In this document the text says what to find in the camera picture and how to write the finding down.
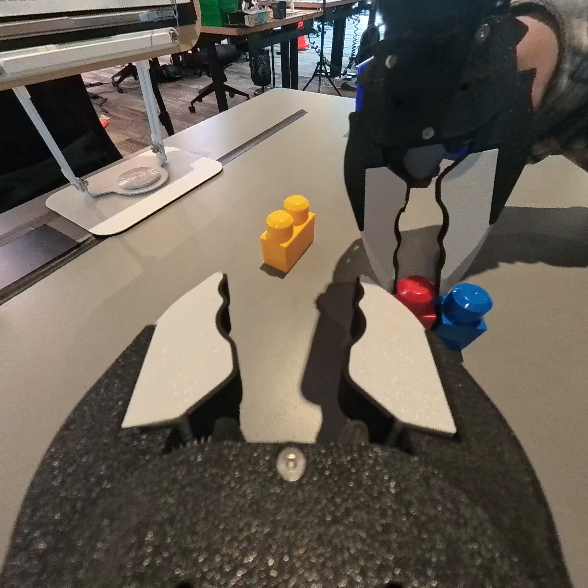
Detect blue plastic bin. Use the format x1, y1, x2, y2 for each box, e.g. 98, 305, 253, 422
355, 57, 370, 113

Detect green storage bins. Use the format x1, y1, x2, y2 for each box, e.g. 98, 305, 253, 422
201, 0, 239, 27

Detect person's right hand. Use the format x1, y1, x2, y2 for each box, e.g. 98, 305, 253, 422
515, 16, 565, 115

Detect black office chair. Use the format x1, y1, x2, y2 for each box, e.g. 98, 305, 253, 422
187, 43, 251, 114

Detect black tripod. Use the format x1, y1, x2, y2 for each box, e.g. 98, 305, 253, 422
301, 0, 343, 96

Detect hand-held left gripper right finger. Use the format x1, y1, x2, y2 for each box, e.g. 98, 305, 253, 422
337, 280, 458, 444

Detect wooden office desk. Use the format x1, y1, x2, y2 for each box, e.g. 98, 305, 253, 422
200, 0, 364, 92

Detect blue one-stud block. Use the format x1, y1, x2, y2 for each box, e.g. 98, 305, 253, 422
432, 283, 493, 352

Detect black mesh waste bin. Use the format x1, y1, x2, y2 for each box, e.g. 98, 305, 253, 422
249, 48, 273, 88

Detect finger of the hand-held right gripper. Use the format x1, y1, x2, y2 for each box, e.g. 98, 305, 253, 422
362, 166, 411, 295
433, 148, 500, 296

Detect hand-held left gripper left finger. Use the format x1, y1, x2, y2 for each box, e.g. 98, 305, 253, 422
121, 272, 243, 442

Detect red one-stud block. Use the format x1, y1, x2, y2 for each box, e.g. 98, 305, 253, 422
394, 275, 439, 331

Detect yellow two-stud block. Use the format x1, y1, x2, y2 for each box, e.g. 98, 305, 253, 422
259, 195, 317, 273

